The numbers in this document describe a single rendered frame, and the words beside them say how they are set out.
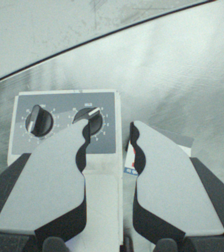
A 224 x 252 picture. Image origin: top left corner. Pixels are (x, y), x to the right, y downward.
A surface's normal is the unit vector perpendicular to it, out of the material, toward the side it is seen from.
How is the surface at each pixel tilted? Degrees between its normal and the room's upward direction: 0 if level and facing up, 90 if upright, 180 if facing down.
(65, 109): 30
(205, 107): 0
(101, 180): 0
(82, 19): 0
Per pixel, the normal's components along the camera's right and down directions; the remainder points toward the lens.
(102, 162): -0.01, -0.28
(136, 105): 0.00, 0.24
